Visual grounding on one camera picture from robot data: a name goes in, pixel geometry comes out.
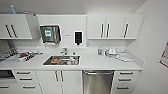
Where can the orange food container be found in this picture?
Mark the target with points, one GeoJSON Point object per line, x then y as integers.
{"type": "Point", "coordinates": [55, 60]}

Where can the white wall cabinet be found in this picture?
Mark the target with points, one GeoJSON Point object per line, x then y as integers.
{"type": "Point", "coordinates": [26, 26]}
{"type": "Point", "coordinates": [93, 26]}

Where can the steel kitchen sink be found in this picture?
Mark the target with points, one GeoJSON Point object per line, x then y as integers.
{"type": "Point", "coordinates": [46, 62]}

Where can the black soap dispenser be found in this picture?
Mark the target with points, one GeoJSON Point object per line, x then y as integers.
{"type": "Point", "coordinates": [78, 37]}

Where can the small white jar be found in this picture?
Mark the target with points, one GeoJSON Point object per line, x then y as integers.
{"type": "Point", "coordinates": [104, 52]}

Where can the chrome sink faucet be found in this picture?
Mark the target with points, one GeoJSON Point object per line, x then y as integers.
{"type": "Point", "coordinates": [64, 52]}

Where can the large wall poster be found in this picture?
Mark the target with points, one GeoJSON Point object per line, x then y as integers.
{"type": "Point", "coordinates": [164, 55]}

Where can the white patterned mug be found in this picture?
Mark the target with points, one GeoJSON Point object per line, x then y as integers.
{"type": "Point", "coordinates": [71, 60]}

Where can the stainless steel dishwasher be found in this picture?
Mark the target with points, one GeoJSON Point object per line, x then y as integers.
{"type": "Point", "coordinates": [98, 83]}

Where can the blue spray bottle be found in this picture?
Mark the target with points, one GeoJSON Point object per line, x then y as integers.
{"type": "Point", "coordinates": [13, 10]}

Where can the white double-door base cabinet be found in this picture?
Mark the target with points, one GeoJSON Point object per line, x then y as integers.
{"type": "Point", "coordinates": [46, 85]}

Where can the steel paper towel dispenser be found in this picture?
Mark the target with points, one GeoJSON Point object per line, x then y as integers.
{"type": "Point", "coordinates": [50, 34]}

